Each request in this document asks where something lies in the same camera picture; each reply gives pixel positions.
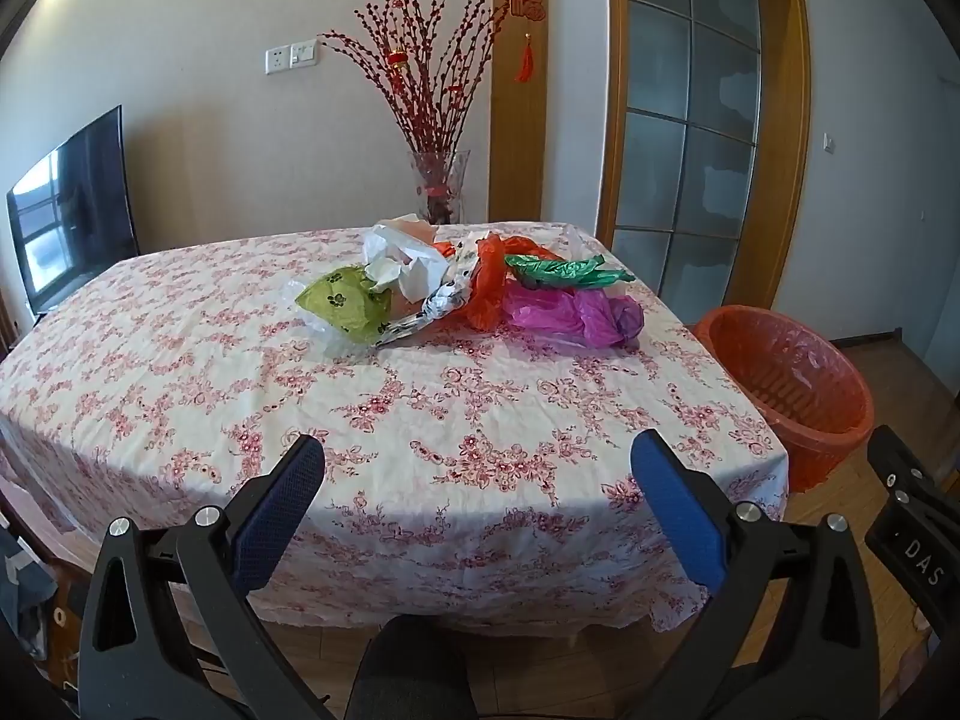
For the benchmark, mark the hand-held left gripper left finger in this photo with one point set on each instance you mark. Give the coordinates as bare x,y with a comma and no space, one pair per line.
277,510

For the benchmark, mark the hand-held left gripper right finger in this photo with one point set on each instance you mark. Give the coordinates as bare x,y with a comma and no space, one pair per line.
679,510

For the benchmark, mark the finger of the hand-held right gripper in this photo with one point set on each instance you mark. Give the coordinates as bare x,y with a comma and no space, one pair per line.
904,469

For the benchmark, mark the white plastic wastebasket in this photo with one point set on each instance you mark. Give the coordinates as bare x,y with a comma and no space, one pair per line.
780,390

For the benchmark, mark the green flower-print plastic bag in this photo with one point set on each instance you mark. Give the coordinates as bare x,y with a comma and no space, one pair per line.
345,307

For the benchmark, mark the magenta plastic bag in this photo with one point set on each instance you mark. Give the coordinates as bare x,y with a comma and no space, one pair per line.
547,311

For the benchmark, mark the black and white dotted bag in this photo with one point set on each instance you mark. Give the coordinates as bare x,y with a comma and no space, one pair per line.
442,301

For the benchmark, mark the shiny green plastic bag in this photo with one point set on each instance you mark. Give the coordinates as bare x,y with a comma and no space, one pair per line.
555,271

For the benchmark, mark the white plastic bag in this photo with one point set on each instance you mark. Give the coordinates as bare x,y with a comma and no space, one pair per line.
409,255

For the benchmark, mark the orange plastic bag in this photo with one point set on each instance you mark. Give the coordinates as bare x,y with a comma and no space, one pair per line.
487,285

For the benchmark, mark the pale pink plastic bag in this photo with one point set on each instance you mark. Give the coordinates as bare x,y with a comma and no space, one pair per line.
420,226

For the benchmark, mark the floral tablecloth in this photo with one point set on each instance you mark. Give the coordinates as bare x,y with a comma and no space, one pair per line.
225,375

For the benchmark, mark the person's dark trouser leg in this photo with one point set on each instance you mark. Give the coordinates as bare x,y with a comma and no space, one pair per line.
409,675

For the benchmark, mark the dark wooden furniture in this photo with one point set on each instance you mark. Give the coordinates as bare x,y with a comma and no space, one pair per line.
34,600

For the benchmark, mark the flat-screen television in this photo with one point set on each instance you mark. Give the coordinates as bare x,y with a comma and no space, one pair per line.
67,217

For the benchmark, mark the clear glass vase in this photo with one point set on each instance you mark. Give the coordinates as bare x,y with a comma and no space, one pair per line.
439,187

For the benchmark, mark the frosted glass door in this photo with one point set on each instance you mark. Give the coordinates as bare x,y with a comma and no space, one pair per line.
690,127

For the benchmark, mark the red berry branches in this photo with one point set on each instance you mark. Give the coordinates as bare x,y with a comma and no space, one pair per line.
427,90

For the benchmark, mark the red hanging tassel ornament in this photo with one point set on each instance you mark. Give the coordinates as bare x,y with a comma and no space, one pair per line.
527,4

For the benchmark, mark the wooden door frame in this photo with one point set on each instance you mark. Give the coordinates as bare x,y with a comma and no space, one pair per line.
611,127

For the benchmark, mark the wooden wall pillar trim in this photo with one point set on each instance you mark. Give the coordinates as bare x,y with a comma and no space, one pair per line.
520,127

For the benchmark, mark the white wall socket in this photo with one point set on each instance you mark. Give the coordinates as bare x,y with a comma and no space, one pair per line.
277,60

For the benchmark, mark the white double wall switch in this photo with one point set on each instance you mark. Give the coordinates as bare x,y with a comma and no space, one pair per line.
304,54

